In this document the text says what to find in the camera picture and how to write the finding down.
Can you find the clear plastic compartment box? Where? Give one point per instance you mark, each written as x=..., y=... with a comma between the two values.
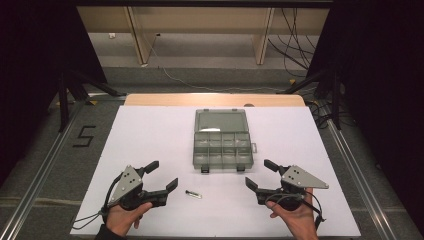
x=222, y=146

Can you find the black tripod stand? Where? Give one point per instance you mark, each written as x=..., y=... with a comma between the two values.
x=63, y=100
x=335, y=100

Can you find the white table sheet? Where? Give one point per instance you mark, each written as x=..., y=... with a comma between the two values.
x=150, y=140

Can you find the person's right hand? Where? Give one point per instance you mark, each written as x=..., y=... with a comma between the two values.
x=300, y=221

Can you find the black curtain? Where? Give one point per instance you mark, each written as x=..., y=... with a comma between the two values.
x=30, y=66
x=386, y=83

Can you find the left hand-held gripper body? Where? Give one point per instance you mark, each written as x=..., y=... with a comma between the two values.
x=133, y=191

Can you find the small dark bit in bag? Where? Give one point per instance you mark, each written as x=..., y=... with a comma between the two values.
x=193, y=194

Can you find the aluminium floor rail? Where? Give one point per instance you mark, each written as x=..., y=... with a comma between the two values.
x=43, y=173
x=360, y=180

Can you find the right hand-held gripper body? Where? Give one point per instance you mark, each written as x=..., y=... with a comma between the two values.
x=296, y=180

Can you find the wooden table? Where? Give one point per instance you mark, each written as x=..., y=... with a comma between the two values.
x=213, y=100

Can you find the person's left hand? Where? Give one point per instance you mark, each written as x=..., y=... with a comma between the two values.
x=121, y=220

